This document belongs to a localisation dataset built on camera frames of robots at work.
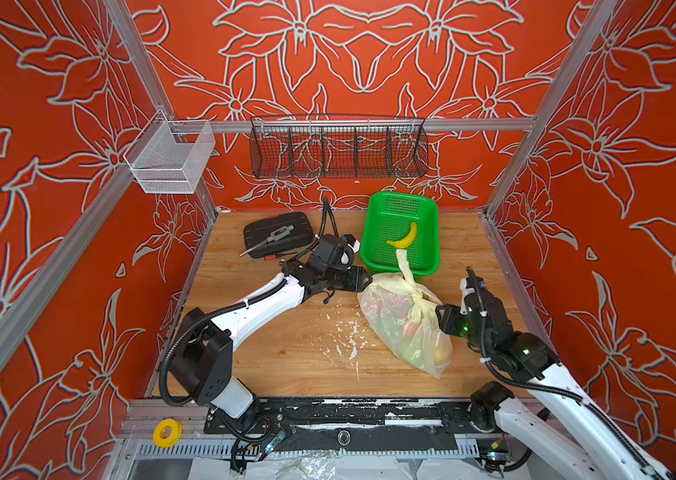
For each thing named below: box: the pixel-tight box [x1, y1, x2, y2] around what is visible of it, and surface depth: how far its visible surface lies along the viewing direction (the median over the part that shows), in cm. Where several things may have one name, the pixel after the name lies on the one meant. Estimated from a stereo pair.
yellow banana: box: [386, 222, 417, 249], surface depth 109 cm
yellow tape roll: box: [152, 418, 183, 448], surface depth 72 cm
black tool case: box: [244, 212, 314, 258], surface depth 106 cm
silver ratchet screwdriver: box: [239, 225, 295, 257], surface depth 105 cm
